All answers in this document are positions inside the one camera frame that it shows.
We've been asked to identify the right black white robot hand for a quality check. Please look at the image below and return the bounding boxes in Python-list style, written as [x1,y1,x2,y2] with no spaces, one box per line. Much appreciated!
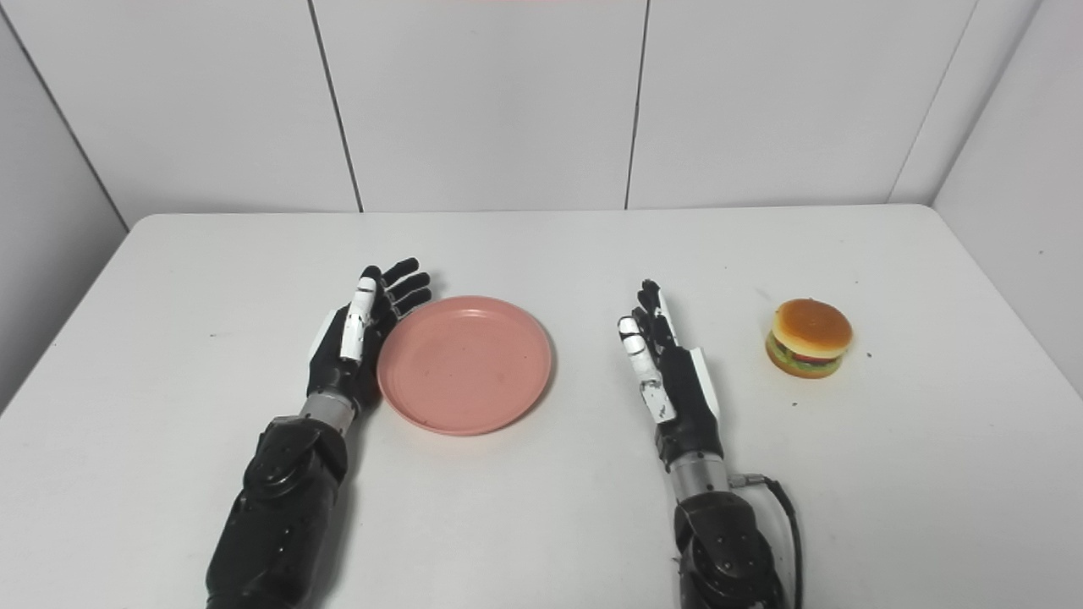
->
[617,279,726,473]

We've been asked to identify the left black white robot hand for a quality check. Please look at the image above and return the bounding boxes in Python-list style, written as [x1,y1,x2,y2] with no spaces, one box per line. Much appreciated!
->
[306,257,432,415]

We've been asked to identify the pink round plate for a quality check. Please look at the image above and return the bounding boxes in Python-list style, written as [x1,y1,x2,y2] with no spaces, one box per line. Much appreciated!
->
[377,295,552,437]

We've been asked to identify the toy hamburger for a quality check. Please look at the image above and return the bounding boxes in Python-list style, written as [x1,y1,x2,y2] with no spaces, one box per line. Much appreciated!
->
[765,298,854,380]

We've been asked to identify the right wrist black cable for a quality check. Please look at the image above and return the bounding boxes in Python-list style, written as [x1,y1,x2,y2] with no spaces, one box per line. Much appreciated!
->
[729,474,804,609]

